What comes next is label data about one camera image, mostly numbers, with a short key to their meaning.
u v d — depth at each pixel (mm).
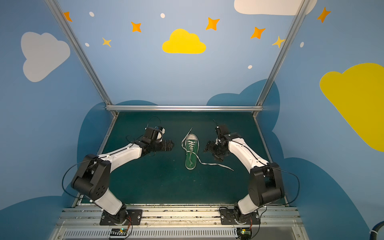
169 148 839
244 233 733
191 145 982
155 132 749
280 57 878
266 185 443
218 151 745
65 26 746
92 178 459
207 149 770
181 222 736
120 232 729
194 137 1038
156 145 793
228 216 745
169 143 847
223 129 705
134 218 745
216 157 783
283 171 427
